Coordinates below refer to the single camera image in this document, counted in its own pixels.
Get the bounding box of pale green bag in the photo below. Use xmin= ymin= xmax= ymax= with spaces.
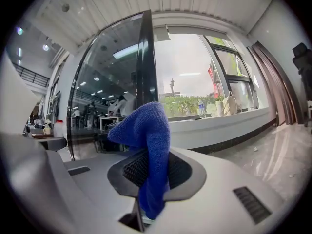
xmin=206 ymin=101 xmax=217 ymax=117

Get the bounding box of white window sill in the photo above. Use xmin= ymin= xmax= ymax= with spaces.
xmin=167 ymin=107 xmax=277 ymax=154

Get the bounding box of black-framed window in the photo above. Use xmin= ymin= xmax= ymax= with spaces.
xmin=154 ymin=25 xmax=260 ymax=118

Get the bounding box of black glass-door mini fridge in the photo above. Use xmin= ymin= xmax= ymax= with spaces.
xmin=66 ymin=9 xmax=159 ymax=161

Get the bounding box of black office chair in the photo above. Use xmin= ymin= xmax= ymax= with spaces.
xmin=292 ymin=42 xmax=312 ymax=128

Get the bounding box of white woven handbag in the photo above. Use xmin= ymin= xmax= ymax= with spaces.
xmin=223 ymin=91 xmax=238 ymax=116

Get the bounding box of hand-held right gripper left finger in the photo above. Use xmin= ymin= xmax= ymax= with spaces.
xmin=107 ymin=150 xmax=150 ymax=198

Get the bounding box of clear plastic water bottle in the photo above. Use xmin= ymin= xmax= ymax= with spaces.
xmin=197 ymin=99 xmax=207 ymax=119

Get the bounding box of blue microfibre cloth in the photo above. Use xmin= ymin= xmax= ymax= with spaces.
xmin=107 ymin=101 xmax=172 ymax=220

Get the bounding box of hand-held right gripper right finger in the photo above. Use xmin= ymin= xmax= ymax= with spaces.
xmin=163 ymin=147 xmax=208 ymax=202

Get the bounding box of red banner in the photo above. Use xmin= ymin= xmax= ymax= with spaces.
xmin=207 ymin=63 xmax=223 ymax=98

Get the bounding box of black metal railing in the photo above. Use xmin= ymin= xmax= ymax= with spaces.
xmin=12 ymin=62 xmax=51 ymax=88

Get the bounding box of white cup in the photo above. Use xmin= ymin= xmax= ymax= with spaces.
xmin=215 ymin=100 xmax=224 ymax=117

